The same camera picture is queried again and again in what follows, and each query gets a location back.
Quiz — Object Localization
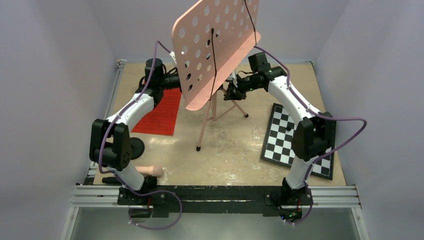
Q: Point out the black microphone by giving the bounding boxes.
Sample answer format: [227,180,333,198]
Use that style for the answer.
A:
[101,176,121,186]

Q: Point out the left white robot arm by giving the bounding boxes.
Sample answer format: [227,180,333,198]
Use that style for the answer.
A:
[89,58,181,205]

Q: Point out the black microphone stand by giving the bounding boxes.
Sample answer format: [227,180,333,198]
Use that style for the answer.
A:
[130,137,145,160]

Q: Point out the black white chessboard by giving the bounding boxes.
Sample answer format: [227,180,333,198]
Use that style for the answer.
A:
[260,103,335,180]

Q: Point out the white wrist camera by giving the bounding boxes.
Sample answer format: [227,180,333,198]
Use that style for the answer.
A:
[169,51,177,64]
[226,70,238,87]

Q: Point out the aluminium frame rail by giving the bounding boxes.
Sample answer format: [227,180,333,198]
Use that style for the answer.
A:
[61,59,370,240]

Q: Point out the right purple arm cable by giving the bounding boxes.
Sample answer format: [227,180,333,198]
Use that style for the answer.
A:
[253,45,368,188]

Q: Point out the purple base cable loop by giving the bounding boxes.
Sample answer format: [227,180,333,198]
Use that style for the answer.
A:
[128,189,183,231]

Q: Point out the pink tripod music stand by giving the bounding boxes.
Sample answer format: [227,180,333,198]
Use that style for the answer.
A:
[170,0,262,152]

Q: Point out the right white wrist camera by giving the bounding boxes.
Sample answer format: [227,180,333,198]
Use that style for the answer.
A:
[226,70,238,87]

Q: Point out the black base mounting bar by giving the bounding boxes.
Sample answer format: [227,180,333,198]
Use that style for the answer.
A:
[117,185,311,218]

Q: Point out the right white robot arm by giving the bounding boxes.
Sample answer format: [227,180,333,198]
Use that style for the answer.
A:
[224,52,336,204]

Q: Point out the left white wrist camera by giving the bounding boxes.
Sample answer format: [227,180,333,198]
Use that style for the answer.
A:
[169,51,177,64]

